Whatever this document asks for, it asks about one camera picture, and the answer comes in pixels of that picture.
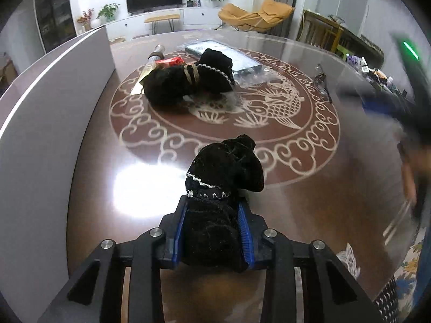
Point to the grey partition board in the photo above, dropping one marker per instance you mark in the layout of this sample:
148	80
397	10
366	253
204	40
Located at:
43	124

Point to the black box with white print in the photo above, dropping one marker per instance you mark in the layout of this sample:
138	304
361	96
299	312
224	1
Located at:
235	59

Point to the wooden bench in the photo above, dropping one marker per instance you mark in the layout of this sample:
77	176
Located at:
162	18

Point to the orange lounge chair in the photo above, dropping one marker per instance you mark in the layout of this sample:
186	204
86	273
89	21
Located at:
249	15

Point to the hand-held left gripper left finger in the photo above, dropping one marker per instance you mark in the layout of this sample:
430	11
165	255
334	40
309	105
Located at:
178	239

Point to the tan rubber band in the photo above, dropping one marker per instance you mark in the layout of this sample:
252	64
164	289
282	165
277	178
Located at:
192	74

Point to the wooden chair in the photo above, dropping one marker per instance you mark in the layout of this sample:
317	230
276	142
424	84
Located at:
320	30

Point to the black display cabinet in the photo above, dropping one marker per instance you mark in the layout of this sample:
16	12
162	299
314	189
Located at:
55	10

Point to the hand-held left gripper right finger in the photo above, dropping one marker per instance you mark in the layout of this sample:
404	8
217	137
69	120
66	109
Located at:
244	235

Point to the floral patterned cushion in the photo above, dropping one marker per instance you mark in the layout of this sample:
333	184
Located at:
404	276

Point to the red packet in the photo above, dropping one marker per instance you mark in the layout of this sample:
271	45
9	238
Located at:
170	62

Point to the white television cabinet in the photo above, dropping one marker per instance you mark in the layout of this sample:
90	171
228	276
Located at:
198	15

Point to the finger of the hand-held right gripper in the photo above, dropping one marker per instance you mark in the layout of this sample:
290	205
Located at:
373	102

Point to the red flower arrangement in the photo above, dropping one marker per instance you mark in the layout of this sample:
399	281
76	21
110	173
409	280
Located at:
86	18

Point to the person's right hand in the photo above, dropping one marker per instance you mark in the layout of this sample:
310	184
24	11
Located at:
409	178

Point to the bushy green potted plant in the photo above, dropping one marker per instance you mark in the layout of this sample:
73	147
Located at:
108	11

